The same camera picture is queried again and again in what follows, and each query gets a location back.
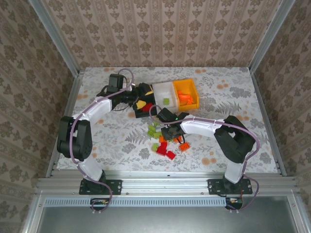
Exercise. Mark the aluminium frame post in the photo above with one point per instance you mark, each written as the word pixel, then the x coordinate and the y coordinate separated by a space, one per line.
pixel 57 36
pixel 270 36

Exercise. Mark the black plastic bin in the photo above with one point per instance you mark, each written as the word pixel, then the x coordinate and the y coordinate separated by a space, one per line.
pixel 145 114

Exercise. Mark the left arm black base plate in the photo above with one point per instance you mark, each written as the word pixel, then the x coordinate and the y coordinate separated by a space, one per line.
pixel 114 187

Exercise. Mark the orange lego brick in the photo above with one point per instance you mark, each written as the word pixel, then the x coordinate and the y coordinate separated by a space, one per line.
pixel 162 139
pixel 178 140
pixel 184 147
pixel 182 93
pixel 192 101
pixel 185 100

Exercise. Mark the floral patterned table cover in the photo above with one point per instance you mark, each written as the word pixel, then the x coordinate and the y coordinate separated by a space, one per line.
pixel 218 80

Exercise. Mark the white plastic bin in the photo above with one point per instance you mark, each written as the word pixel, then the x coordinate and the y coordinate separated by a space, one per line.
pixel 160 94

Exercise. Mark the aluminium side rail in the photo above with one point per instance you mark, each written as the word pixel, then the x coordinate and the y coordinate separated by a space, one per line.
pixel 73 92
pixel 262 97

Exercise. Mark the green lego brick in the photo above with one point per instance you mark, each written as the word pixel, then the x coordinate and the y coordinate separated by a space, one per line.
pixel 151 128
pixel 155 146
pixel 166 101
pixel 151 133
pixel 158 134
pixel 156 124
pixel 170 140

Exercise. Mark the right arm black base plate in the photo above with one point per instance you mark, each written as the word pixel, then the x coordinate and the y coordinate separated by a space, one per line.
pixel 215 187

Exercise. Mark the grey metal panel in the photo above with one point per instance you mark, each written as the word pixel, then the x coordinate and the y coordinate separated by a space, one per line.
pixel 170 221

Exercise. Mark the orange plastic bin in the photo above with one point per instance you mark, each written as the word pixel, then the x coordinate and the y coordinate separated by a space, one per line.
pixel 184 85

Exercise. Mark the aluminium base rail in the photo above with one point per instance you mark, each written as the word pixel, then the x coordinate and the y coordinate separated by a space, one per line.
pixel 165 184

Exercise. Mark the red lego brick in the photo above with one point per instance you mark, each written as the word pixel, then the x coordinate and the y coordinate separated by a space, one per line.
pixel 147 107
pixel 162 147
pixel 171 154

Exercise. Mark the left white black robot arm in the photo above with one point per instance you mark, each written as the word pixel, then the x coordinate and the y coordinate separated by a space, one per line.
pixel 97 110

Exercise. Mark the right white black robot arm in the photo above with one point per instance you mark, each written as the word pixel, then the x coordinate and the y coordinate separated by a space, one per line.
pixel 201 127

